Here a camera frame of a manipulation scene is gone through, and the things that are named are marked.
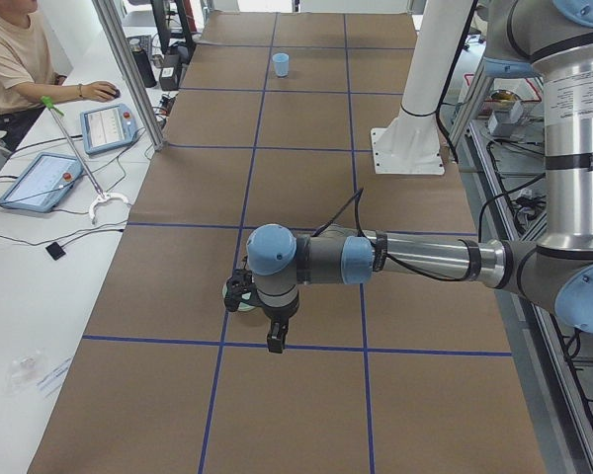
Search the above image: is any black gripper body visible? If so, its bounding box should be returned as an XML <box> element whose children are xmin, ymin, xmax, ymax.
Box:
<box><xmin>262</xmin><ymin>301</ymin><xmax>298</xmax><ymax>328</ymax></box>

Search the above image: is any mint green bowl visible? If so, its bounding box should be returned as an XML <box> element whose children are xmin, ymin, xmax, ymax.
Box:
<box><xmin>222</xmin><ymin>280</ymin><xmax>256</xmax><ymax>312</ymax></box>

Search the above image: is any light blue paper cup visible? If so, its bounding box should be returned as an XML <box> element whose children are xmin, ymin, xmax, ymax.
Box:
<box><xmin>272</xmin><ymin>52</ymin><xmax>290</xmax><ymax>78</ymax></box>

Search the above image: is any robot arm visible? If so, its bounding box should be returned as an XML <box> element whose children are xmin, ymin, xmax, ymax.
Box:
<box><xmin>224</xmin><ymin>1</ymin><xmax>593</xmax><ymax>353</ymax></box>

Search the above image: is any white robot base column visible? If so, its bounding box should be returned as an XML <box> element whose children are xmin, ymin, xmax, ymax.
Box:
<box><xmin>371</xmin><ymin>0</ymin><xmax>475</xmax><ymax>176</ymax></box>

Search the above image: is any black water bottle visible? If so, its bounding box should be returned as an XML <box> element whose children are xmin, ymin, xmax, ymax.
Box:
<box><xmin>128</xmin><ymin>38</ymin><xmax>156</xmax><ymax>88</ymax></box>

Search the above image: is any small black square device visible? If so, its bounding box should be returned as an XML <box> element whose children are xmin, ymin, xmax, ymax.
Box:
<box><xmin>45</xmin><ymin>242</ymin><xmax>66</xmax><ymax>261</ymax></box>

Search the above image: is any far teach pendant tablet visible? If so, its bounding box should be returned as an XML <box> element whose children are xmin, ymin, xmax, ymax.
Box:
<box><xmin>80</xmin><ymin>104</ymin><xmax>138</xmax><ymax>155</ymax></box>

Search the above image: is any teach pendant tablet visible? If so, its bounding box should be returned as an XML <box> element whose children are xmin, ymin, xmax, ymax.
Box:
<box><xmin>0</xmin><ymin>152</ymin><xmax>83</xmax><ymax>213</ymax></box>
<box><xmin>80</xmin><ymin>104</ymin><xmax>138</xmax><ymax>155</ymax></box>

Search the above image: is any clear plastic bag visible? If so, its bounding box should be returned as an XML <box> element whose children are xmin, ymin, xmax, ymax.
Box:
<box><xmin>5</xmin><ymin>349</ymin><xmax>47</xmax><ymax>396</ymax></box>

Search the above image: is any black power adapter box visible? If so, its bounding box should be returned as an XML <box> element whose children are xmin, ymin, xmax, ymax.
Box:
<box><xmin>159</xmin><ymin>53</ymin><xmax>182</xmax><ymax>92</ymax></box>

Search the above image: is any near teach pendant tablet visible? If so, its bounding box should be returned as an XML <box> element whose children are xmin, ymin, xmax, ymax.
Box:
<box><xmin>0</xmin><ymin>152</ymin><xmax>83</xmax><ymax>213</ymax></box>

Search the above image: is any grey metal box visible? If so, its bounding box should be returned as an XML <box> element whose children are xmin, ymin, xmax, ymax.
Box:
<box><xmin>487</xmin><ymin>101</ymin><xmax>524</xmax><ymax>138</ymax></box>

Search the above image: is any seated person beige shirt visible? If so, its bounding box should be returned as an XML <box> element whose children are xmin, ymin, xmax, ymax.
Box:
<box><xmin>0</xmin><ymin>1</ymin><xmax>118</xmax><ymax>151</ymax></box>

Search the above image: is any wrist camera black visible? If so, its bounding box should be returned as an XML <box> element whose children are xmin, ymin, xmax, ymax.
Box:
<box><xmin>222</xmin><ymin>269</ymin><xmax>254</xmax><ymax>312</ymax></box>

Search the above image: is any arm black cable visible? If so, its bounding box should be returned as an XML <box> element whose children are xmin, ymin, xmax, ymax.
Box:
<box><xmin>311</xmin><ymin>186</ymin><xmax>548</xmax><ymax>283</ymax></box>

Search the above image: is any green handled reacher grabber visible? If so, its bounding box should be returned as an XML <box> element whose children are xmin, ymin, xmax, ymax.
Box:
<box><xmin>41</xmin><ymin>96</ymin><xmax>130</xmax><ymax>224</ymax></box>

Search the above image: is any aluminium frame post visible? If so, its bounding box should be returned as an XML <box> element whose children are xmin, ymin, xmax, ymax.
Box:
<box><xmin>92</xmin><ymin>0</ymin><xmax>165</xmax><ymax>151</ymax></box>

